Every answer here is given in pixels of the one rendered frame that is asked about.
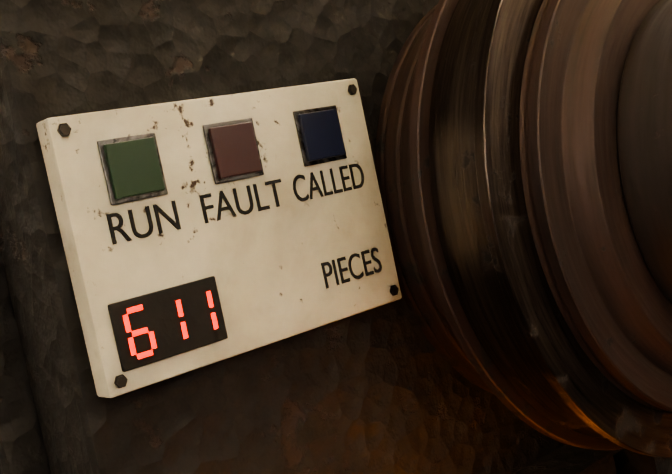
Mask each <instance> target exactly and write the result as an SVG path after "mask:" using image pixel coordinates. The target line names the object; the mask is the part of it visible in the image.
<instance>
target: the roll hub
mask: <svg viewBox="0 0 672 474"><path fill-rule="evenodd" d="M617 145H618V159H619V169H620V176H621V183H622V188H623V194H624V198H625V203H626V207H627V211H628V215H629V219H630V222H631V225H632V229H633V232H634V234H635V237H636V240H637V243H638V245H639V248H640V251H641V253H642V255H643V257H644V260H645V262H646V264H647V266H648V268H649V270H650V272H651V274H652V275H653V277H654V279H655V281H656V282H657V284H658V286H659V287H660V289H661V290H662V292H663V293H664V294H665V296H666V297H667V299H668V300H669V301H670V302H671V304H672V0H660V1H659V2H658V3H657V4H656V5H655V6H654V7H653V8H652V9H651V10H650V12H649V13H648V14H647V15H646V17H645V18H644V20H643V22H642V23H641V25H640V27H639V29H638V31H637V33H636V35H635V37H634V39H633V42H632V44H631V47H630V50H629V52H628V56H627V59H626V62H625V66H624V70H623V75H622V80H621V86H620V92H619V101H618V114H617Z"/></svg>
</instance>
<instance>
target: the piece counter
mask: <svg viewBox="0 0 672 474"><path fill-rule="evenodd" d="M206 295H207V300H208V304H209V308H212V307H214V304H213V300H212V295H211V291H207V292H206ZM176 306H177V310H178V315H179V317H182V316H184V314H183V310H182V305H181V301H180V299H179V300H176ZM126 310H127V314H126V315H123V320H124V325H125V329H126V333H128V332H131V327H130V322H129V318H128V314H130V313H133V312H137V311H140V310H143V305H142V304H141V305H137V306H134V307H130V308H127V309H126ZM211 318H212V322H213V327H214V330H215V329H218V328H219V327H218V323H217V318H216V313H215V312H213V313H211ZM180 324H181V329H182V333H183V338H184V339H187V338H189V337H188V332H187V328H186V323H185V321H184V322H181V323H180ZM144 333H149V338H150V342H151V347H152V349H155V348H157V345H156V340H155V336H154V331H151V332H148V328H147V327H145V328H141V329H138V330H135V331H132V336H133V337H134V336H138V335H141V334H144ZM133 337H131V338H128V343H129V347H130V352H131V356H133V355H136V349H135V345H134V340H133ZM151 355H153V350H148V351H145V352H142V353H139V354H137V359H138V360H139V359H142V358H145V357H148V356H151Z"/></svg>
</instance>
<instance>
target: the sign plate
mask: <svg viewBox="0 0 672 474"><path fill-rule="evenodd" d="M330 109H336V111H337V116H338V121H339V126H340V130H341V135H342V140H343V145H344V150H345V154H344V155H341V156H336V157H331V158H326V159H321V160H315V161H310V162H308V161H307V156H306V151H305V146H304V142H303V137H302V132H301V128H300V123H299V118H298V115H299V114H304V113H311V112H317V111H324V110H330ZM246 122H252V126H253V131H254V135H255V140H256V145H257V149H258V154H259V159H260V163H261V168H262V170H261V171H260V172H255V173H249V174H244V175H239V176H234V177H229V178H224V179H219V178H218V173H217V169H216V164H215V159H214V155H213V150H212V145H211V141H210V136H209V132H208V129H209V128H214V127H220V126H227V125H233V124H240V123H246ZM36 127H37V131H38V136H39V140H40V145H41V149H42V154H43V158H44V162H45V167H46V171H47V176H48V180H49V184H50V189H51V193H52V198H53V202H54V207H55V211H56V215H57V220H58V224H59V229H60V233H61V237H62V242H63V246H64V251H65V255H66V260H67V264H68V268H69V273H70V277H71V282H72V286H73V291H74V295H75V299H76V304H77V308H78V313H79V317H80V321H81V326H82V330H83V335H84V339H85V344H86V348H87V352H88V357H89V361H90V366H91V370H92V374H93V379H94V383H95V388H96V392H97V395H98V397H106V398H113V397H116V396H119V395H122V394H125V393H128V392H131V391H134V390H137V389H140V388H143V387H146V386H148V385H151V384H154V383H157V382H160V381H163V380H166V379H169V378H172V377H175V376H178V375H180V374H183V373H186V372H189V371H192V370H195V369H198V368H201V367H204V366H207V365H210V364H213V363H215V362H218V361H221V360H224V359H227V358H230V357H233V356H236V355H239V354H242V353H245V352H248V351H250V350H253V349H256V348H259V347H262V346H265V345H268V344H271V343H274V342H277V341H280V340H282V339H285V338H288V337H291V336H294V335H297V334H300V333H303V332H306V331H309V330H312V329H315V328H317V327H320V326H323V325H326V324H329V323H332V322H335V321H338V320H341V319H344V318H347V317H350V316H352V315H355V314H358V313H361V312H364V311H367V310H370V309H373V308H376V307H379V306H382V305H384V304H387V303H390V302H393V301H396V300H399V299H401V298H402V296H401V291H400V286H399V281H398V276H397V271H396V267H395V262H394V257H393V252H392V247H391V243H390V238H389V233H388V228H387V223H386V218H385V214H384V209H383V204H382V199H381V194H380V190H379V185H378V180H377V175H376V170H375V166H374V161H373V156H372V151H371V146H370V141H369V137H368V132H367V127H366V122H365V117H364V113H363V108H362V103H361V98H360V93H359V88H358V84H357V80H356V79H355V78H352V79H345V80H337V81H329V82H322V83H314V84H306V85H298V86H291V87H283V88H275V89H268V90H260V91H252V92H244V93H237V94H229V95H221V96H214V97H206V98H198V99H190V100H183V101H175V102H167V103H160V104H152V105H144V106H136V107H129V108H121V109H113V110H106V111H98V112H90V113H82V114H75V115H67V116H59V117H52V118H47V119H45V120H43V121H40V122H38V123H37V124H36ZM149 137H153V138H154V141H155V146H156V150H157V155H158V159H159V164H160V168H161V173H162V177H163V182H164V187H165V190H163V191H158V192H153V193H148V194H143V195H138V196H133V197H128V198H123V199H117V200H116V199H115V197H114V193H113V188H112V184H111V179H110V175H109V170H108V166H107V161H106V157H105V152H104V148H103V145H105V144H110V143H117V142H123V141H130V140H136V139H143V138H149ZM207 291H211V295H212V300H213V304H214V307H212V308H209V304H208V300H207V295H206V292H207ZM179 299H180V301H181V305H182V310H183V314H184V316H182V317H179V315H178V310H177V306H176V300H179ZM141 304H142V305H143V310H140V311H137V312H133V313H130V314H128V318H129V322H130V327H131V332H128V333H126V329H125V325H124V320H123V315H126V314H127V310H126V309H127V308H130V307H134V306H137V305H141ZM213 312H215V313H216V318H217V323H218V327H219V328H218V329H215V330H214V327H213V322H212V318H211V313H213ZM184 321H185V323H186V328H187V332H188V337H189V338H187V339H184V338H183V333H182V329H181V324H180V323H181V322H184ZM145 327H147V328H148V332H151V331H154V336H155V340H156V345H157V348H155V349H152V347H151V342H150V338H149V333H144V334H141V335H138V336H134V337H133V336H132V331H135V330H138V329H141V328H145ZM131 337H133V340H134V345H135V349H136V355H133V356H131V352H130V347H129V343H128V338H131ZM148 350H153V355H151V356H148V357H145V358H142V359H139V360H138V359H137V354H139V353H142V352H145V351H148Z"/></svg>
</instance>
